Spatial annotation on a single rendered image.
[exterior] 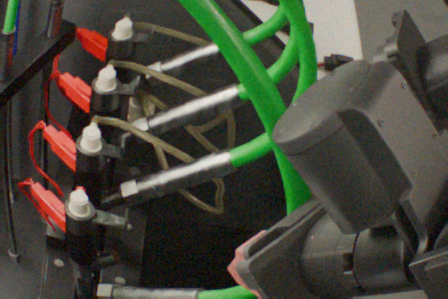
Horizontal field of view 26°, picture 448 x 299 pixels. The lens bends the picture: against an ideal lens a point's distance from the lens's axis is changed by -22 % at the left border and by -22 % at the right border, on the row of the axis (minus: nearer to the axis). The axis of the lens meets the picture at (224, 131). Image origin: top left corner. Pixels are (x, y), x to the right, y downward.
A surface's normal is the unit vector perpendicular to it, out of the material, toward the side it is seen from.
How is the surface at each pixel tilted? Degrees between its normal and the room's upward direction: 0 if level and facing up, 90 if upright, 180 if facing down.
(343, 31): 0
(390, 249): 80
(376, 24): 0
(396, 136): 39
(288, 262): 47
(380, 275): 98
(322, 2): 0
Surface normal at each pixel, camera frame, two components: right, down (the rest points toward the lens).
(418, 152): 0.51, -0.26
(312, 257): -0.88, -0.11
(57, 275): 0.14, -0.77
